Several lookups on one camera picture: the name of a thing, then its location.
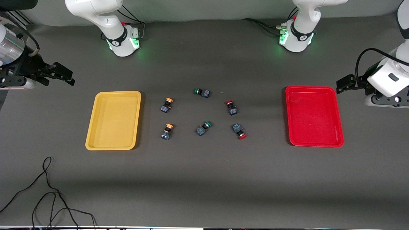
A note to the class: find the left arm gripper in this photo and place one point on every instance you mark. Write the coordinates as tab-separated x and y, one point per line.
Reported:
358	82

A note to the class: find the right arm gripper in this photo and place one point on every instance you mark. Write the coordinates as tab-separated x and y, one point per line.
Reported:
29	66

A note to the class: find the yellow push button switch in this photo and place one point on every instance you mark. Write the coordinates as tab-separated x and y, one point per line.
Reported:
165	108
166	133

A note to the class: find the red push button switch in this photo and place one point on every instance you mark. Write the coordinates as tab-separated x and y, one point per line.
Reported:
238	128
232	110

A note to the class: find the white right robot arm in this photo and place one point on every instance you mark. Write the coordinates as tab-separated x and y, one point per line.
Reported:
105	16

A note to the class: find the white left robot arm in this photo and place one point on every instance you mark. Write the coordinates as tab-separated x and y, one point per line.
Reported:
303	19

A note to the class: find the red plastic tray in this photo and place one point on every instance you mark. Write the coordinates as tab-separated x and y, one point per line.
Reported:
313	118

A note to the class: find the yellow plastic tray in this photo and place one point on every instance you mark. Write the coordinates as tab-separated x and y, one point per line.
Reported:
113	121

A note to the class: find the dark grey table cover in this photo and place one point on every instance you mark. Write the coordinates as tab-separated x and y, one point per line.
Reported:
204	179

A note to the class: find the aluminium frame rail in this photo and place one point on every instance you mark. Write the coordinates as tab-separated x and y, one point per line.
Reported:
19	17

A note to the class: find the green push button switch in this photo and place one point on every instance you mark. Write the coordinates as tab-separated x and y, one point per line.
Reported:
204	93
201	130

